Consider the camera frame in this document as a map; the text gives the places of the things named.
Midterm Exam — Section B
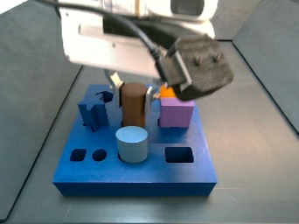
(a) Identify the black camera cable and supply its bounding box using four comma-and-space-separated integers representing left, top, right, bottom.
32, 0, 174, 64

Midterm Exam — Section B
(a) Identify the purple rectangular block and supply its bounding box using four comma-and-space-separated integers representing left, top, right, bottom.
159, 97, 195, 128

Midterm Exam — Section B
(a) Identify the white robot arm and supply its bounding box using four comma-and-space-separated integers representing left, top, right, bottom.
58, 0, 222, 107

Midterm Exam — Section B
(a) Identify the brown wooden cylinder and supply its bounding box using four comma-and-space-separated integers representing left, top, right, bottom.
122, 82, 147, 127

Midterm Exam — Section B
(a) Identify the light blue cylinder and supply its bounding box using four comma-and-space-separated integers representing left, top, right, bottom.
116, 126, 148, 164

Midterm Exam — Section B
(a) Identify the blue star-shaped block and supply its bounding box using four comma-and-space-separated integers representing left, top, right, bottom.
79, 94, 108, 132

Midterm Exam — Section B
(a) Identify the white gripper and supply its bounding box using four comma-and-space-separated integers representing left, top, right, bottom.
60, 7, 216, 114

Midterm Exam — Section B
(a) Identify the blue foam shape-sorter board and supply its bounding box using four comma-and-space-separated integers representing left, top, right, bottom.
52, 85, 218, 197

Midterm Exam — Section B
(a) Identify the yellow notched block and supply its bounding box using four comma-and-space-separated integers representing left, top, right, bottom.
160, 86, 176, 98

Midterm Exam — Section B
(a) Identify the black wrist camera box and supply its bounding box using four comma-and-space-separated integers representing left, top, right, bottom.
156, 35, 234, 102

